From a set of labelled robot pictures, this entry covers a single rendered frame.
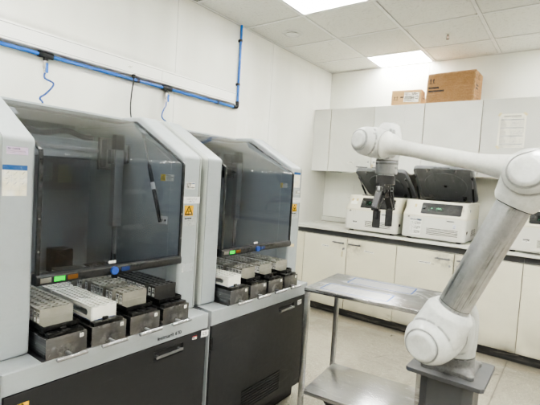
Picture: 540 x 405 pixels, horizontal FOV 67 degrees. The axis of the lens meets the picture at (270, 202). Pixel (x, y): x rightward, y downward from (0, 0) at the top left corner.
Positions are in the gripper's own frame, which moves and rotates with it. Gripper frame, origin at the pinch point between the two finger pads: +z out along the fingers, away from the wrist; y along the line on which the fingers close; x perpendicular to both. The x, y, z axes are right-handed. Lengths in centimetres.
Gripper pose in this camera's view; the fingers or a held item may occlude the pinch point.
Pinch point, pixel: (382, 224)
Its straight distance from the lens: 176.4
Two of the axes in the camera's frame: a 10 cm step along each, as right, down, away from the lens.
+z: -0.6, 10.0, 0.5
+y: 6.0, 0.0, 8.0
